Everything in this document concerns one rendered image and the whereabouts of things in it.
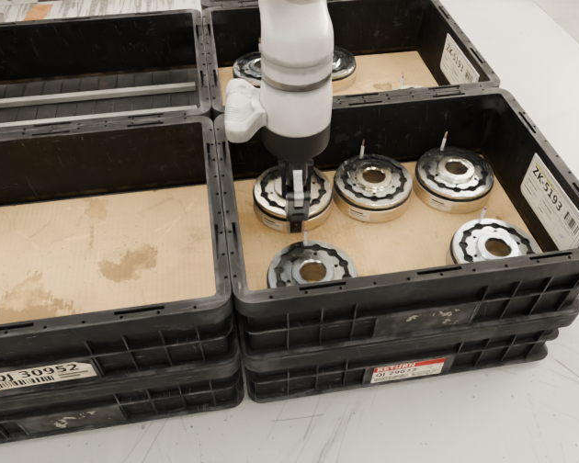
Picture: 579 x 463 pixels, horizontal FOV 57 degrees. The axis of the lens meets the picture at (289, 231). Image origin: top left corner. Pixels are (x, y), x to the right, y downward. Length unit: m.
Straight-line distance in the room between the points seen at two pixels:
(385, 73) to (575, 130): 0.41
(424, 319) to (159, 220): 0.35
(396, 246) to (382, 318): 0.14
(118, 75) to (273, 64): 0.53
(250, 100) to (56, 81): 0.53
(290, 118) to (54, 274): 0.34
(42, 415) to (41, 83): 0.58
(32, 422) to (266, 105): 0.44
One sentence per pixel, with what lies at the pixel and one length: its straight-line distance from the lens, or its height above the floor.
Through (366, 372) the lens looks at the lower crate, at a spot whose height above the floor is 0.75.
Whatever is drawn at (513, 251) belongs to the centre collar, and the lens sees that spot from 0.67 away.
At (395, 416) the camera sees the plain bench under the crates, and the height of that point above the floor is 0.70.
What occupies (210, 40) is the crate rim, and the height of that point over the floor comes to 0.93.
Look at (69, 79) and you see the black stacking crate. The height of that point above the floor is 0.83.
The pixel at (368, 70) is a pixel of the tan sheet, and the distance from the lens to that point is 0.99.
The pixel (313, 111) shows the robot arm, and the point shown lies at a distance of 0.54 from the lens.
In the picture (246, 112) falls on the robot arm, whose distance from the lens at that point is 0.55.
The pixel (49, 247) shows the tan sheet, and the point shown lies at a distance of 0.73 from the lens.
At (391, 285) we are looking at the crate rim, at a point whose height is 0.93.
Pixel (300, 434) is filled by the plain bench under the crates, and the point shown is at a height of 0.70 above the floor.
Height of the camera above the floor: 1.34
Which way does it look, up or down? 48 degrees down
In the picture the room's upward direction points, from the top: straight up
